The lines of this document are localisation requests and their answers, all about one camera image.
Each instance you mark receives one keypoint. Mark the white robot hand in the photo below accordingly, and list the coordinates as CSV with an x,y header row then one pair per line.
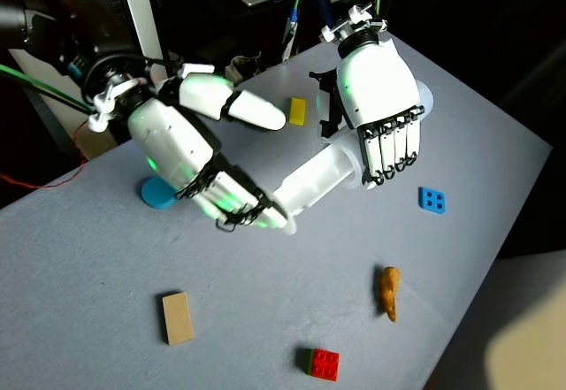
x,y
168,142
376,85

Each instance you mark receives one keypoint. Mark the translucent plastic tube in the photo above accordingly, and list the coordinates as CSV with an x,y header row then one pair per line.
x,y
309,182

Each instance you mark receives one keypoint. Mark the blue round disc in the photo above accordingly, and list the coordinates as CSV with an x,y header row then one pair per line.
x,y
155,195

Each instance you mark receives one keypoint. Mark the yellow rectangular block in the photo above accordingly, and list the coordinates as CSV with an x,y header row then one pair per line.
x,y
297,111

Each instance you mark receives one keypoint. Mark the white shoe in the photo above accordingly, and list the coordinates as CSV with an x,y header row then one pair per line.
x,y
241,67

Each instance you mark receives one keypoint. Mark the blue square four-hole block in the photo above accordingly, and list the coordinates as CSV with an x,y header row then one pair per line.
x,y
432,200

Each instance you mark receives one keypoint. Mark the white column with blue light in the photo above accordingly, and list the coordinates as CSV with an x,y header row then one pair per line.
x,y
137,5

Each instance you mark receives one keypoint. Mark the tan wooden rectangular block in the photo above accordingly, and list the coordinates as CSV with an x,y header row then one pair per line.
x,y
178,319

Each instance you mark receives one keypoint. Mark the grey table cloth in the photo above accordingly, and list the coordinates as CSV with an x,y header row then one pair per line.
x,y
265,301

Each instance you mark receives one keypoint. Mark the brown toy chicken wing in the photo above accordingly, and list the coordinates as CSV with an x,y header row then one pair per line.
x,y
390,292

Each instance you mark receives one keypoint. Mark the red and green toy brick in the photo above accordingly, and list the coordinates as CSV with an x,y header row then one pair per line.
x,y
325,363

